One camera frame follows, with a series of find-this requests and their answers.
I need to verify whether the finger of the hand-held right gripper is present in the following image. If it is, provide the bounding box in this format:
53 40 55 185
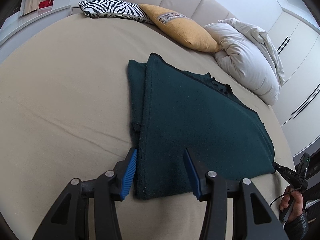
272 162 285 177

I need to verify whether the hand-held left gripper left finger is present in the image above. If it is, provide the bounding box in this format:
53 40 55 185
31 148 138 240

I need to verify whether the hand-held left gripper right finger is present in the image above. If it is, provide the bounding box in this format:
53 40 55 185
183 149 290 240

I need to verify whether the dark green sweater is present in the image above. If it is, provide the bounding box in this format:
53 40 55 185
127 52 277 201

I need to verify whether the person's right forearm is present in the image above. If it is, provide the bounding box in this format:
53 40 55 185
283 208 311 240

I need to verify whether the person's right hand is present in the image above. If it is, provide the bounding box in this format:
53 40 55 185
279 189 304 222

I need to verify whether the white wardrobe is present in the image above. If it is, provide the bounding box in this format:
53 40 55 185
260 0 320 158

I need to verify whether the white folded duvet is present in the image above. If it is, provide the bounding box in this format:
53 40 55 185
203 18 282 105

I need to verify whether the bed with beige sheet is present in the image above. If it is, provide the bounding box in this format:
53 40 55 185
0 11 294 240

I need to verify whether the beige folded duvet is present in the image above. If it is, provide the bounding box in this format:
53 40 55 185
231 19 285 87

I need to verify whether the yellow pillow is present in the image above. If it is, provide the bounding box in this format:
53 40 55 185
138 4 221 53

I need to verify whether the zebra print pillow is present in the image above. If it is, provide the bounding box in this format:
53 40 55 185
78 0 156 25

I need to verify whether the beige curtain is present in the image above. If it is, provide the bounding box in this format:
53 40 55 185
19 0 42 17

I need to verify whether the black cable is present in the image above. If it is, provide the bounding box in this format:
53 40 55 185
269 187 291 207

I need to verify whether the black wardrobe handle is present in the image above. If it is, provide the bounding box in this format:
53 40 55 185
291 82 320 119
276 37 291 54

